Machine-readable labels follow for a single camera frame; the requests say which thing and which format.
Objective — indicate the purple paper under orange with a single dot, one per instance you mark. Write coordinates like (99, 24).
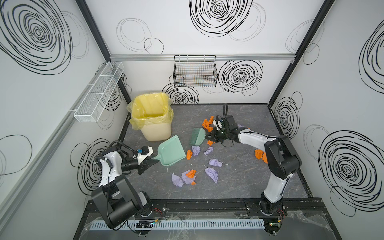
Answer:
(187, 180)

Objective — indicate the orange paper scrap right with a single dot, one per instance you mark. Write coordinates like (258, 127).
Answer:
(259, 154)

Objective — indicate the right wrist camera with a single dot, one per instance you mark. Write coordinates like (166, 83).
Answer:
(219, 124)

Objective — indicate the white slotted cable duct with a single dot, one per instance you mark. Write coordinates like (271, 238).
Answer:
(214, 224)

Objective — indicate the green hand brush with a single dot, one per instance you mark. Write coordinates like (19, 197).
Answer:
(198, 136)

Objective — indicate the black wire wall basket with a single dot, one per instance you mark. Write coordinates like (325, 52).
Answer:
(195, 71)

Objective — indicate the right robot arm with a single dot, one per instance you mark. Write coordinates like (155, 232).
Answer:
(282, 158)

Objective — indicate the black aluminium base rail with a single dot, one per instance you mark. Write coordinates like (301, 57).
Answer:
(240, 207)

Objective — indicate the beige plastic trash bin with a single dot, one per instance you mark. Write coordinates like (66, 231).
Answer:
(156, 128)

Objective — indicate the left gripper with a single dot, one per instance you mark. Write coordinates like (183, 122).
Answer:
(141, 165)

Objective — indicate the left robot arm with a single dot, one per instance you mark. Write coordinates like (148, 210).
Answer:
(115, 198)

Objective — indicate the small orange paper scrap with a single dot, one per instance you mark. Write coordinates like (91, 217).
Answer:
(189, 154)

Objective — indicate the purple paper scrap front centre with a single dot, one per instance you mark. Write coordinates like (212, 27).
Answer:
(213, 174)

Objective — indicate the orange paper scrap cluster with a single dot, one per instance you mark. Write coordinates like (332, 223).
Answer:
(207, 124)

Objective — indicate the orange paper scrap front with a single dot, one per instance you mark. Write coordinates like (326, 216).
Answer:
(191, 174)

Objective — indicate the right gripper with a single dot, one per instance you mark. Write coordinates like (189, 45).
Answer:
(218, 132)

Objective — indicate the yellow plastic bin liner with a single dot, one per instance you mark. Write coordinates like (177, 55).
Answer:
(149, 109)

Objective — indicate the green plastic dustpan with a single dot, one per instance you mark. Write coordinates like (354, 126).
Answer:
(170, 152)

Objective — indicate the long purple paper scrap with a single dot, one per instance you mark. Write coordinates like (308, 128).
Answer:
(196, 150)

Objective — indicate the purple paper scrap near left gripper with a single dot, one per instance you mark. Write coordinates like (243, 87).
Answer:
(209, 150)

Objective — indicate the purple paper scrap front left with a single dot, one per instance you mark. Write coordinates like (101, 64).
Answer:
(177, 181)

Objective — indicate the orange paper scrap under right arm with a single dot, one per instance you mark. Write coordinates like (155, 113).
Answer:
(264, 158)

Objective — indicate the white wire wall shelf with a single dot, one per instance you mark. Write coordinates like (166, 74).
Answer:
(95, 101)

